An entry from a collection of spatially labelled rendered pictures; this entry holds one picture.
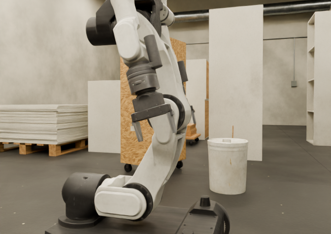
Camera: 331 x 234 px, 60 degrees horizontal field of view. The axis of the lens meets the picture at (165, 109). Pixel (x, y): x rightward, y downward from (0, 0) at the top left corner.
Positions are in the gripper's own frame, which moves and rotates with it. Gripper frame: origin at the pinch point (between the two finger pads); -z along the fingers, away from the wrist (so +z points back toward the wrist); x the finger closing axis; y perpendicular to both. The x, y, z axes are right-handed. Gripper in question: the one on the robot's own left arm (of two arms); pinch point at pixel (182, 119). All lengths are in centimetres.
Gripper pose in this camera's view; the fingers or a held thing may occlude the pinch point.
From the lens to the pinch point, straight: 132.2
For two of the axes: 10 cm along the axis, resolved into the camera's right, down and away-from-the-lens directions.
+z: -2.3, -9.7, 0.1
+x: 9.3, -2.3, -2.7
